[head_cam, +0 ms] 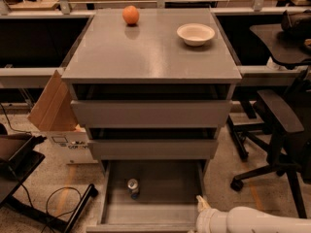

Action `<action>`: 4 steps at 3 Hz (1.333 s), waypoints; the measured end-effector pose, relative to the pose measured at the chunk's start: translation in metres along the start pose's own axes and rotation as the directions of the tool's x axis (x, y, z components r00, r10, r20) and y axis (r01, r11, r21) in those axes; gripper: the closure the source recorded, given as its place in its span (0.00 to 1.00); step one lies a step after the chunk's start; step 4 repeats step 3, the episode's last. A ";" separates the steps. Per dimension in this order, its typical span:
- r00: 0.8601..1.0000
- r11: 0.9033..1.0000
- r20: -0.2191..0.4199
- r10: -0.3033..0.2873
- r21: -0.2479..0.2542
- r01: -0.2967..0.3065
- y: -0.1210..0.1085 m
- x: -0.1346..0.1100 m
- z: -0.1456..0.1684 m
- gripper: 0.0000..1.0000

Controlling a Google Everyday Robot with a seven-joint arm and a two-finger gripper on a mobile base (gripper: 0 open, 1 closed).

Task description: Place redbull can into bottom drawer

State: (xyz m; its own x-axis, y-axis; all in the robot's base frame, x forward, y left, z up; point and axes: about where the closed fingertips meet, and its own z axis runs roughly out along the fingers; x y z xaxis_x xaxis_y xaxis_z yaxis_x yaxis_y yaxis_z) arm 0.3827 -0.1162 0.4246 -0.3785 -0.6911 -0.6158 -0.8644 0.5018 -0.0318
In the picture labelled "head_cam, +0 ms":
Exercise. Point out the grey drawer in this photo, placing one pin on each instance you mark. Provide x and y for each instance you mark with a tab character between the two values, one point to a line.
152	143
166	202
151	105

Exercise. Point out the open cardboard box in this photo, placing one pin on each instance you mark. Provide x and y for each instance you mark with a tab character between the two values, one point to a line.
52	115

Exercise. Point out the red bull can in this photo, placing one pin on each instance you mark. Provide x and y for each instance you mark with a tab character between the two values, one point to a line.
133	188

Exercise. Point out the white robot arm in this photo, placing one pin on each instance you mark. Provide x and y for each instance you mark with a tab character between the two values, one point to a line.
246	220

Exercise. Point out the orange fruit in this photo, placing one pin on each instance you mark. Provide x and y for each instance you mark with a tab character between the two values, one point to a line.
130	15

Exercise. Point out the grey drawer cabinet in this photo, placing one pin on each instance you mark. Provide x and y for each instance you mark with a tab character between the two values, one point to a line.
150	52

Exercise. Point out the black office chair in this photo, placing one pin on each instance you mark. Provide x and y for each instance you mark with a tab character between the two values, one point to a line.
285	131

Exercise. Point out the white bowl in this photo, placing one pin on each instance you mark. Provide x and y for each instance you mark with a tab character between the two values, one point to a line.
195	34

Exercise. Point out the grey middle drawer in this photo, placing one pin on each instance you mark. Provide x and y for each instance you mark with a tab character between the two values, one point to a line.
152	143

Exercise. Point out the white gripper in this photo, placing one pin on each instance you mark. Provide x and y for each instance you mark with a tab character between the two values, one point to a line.
206	217

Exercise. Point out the grey bottom drawer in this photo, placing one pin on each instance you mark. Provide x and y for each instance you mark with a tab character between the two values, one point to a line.
166	202

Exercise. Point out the grey top drawer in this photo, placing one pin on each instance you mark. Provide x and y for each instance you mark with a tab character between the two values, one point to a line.
151	105

